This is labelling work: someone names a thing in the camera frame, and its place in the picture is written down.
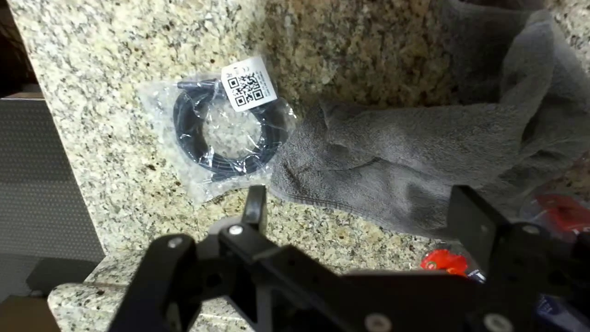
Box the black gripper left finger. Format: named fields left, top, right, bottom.
left=110, top=183, right=347, bottom=332

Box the grey perforated mat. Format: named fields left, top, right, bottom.
left=0, top=98, right=108, bottom=264

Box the grey towel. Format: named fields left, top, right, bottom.
left=270, top=0, right=590, bottom=238

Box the brown cardboard box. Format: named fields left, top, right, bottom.
left=0, top=293, right=62, bottom=332

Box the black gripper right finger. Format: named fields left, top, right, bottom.
left=447, top=184, right=590, bottom=332

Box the plastic bag with black cable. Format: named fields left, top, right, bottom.
left=137, top=54, right=301, bottom=205

